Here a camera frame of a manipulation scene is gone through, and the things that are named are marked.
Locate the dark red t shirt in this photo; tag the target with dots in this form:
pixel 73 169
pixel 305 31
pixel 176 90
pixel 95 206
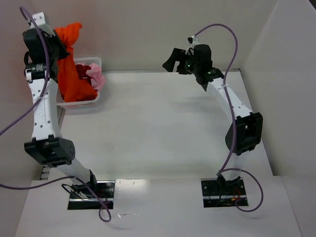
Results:
pixel 81 71

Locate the grey metal bracket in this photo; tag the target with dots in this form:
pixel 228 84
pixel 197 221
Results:
pixel 45 173

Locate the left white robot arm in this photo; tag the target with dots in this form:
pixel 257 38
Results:
pixel 47 145

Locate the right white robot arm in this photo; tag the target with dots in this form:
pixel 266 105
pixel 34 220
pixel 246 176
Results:
pixel 245 130

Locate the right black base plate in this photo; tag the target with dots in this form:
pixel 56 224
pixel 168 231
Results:
pixel 214 196

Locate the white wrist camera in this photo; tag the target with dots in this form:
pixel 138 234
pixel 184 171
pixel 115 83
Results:
pixel 39 19
pixel 193 41

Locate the orange t shirt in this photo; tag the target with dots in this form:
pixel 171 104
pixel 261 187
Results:
pixel 72 88

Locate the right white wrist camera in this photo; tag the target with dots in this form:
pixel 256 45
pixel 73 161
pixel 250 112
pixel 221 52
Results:
pixel 193 41

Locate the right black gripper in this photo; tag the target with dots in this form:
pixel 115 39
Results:
pixel 181 61

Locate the white plastic basket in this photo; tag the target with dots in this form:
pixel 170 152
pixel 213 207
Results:
pixel 80 104

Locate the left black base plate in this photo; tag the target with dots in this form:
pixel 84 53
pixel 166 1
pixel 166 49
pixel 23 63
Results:
pixel 84 200

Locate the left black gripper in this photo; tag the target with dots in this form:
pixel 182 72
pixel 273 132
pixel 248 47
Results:
pixel 60 46

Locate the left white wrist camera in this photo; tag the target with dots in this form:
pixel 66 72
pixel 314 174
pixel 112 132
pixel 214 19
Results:
pixel 39 19

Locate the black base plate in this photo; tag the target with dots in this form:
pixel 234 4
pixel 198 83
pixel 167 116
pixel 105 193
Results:
pixel 84 200
pixel 214 196

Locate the pink t shirt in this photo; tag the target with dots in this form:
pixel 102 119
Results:
pixel 97 78

